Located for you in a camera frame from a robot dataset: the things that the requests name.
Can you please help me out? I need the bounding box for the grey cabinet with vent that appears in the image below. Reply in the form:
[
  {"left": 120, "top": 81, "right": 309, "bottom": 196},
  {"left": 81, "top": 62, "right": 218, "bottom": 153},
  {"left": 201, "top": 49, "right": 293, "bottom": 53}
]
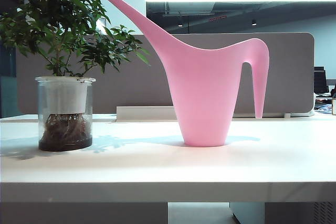
[{"left": 229, "top": 202, "right": 336, "bottom": 224}]

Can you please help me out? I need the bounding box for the grey fabric desk divider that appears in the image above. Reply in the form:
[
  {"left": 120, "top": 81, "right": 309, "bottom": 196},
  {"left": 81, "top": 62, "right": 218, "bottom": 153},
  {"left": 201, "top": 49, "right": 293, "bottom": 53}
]
[{"left": 15, "top": 32, "right": 316, "bottom": 119}]

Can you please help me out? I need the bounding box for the green leafy plant with roots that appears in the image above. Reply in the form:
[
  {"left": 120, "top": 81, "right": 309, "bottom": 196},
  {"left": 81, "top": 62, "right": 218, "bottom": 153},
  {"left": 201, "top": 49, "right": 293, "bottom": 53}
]
[{"left": 0, "top": 0, "right": 152, "bottom": 149}]

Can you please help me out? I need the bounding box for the black computer monitor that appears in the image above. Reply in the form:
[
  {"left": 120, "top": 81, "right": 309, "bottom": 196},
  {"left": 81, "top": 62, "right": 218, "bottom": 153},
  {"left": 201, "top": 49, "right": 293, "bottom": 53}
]
[{"left": 313, "top": 66, "right": 329, "bottom": 94}]

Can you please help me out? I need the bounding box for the white cable tray flap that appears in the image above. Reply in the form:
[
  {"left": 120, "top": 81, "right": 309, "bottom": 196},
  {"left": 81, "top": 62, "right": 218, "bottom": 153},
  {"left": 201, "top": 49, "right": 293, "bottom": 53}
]
[{"left": 115, "top": 105, "right": 182, "bottom": 123}]

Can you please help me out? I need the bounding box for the white inner plant pot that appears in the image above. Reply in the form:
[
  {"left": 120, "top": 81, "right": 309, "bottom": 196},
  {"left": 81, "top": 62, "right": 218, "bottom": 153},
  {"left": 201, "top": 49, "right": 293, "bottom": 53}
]
[{"left": 44, "top": 77, "right": 89, "bottom": 115}]

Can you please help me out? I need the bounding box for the clear glass plant jar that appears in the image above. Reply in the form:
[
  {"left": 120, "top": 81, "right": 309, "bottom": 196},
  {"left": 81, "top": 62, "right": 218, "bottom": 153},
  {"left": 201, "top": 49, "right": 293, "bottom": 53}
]
[{"left": 34, "top": 76, "right": 97, "bottom": 153}]

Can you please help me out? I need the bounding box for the pink plastic watering can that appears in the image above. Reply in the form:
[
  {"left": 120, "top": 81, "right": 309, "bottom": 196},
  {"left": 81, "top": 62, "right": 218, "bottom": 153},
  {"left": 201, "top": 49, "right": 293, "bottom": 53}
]
[{"left": 106, "top": 0, "right": 270, "bottom": 147}]

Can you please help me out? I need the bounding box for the grey table support panel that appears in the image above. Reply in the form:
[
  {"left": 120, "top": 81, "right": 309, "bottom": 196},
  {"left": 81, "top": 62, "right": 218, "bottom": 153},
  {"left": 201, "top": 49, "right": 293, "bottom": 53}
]
[{"left": 0, "top": 202, "right": 169, "bottom": 224}]

